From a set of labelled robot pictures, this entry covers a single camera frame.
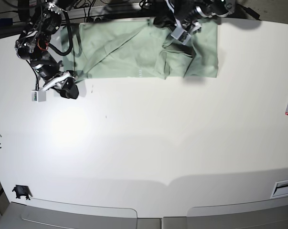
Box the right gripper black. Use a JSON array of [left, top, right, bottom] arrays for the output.
[[31, 59, 79, 99]]

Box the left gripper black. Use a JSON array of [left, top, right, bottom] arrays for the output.
[[153, 0, 203, 30]]

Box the light green T-shirt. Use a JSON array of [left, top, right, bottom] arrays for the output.
[[63, 20, 218, 81]]

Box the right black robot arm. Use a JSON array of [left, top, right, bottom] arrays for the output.
[[15, 0, 79, 102]]

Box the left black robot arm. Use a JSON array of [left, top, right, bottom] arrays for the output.
[[153, 0, 235, 34]]

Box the white power strip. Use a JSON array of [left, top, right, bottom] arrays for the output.
[[85, 16, 108, 23]]

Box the black clamp on table edge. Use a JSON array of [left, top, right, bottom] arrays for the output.
[[12, 185, 32, 200]]

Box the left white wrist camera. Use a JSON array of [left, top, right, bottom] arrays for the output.
[[171, 27, 191, 45]]

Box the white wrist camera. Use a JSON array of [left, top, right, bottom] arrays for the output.
[[31, 90, 46, 103], [171, 27, 191, 45]]

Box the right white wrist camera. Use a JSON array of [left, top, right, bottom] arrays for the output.
[[31, 90, 46, 103]]

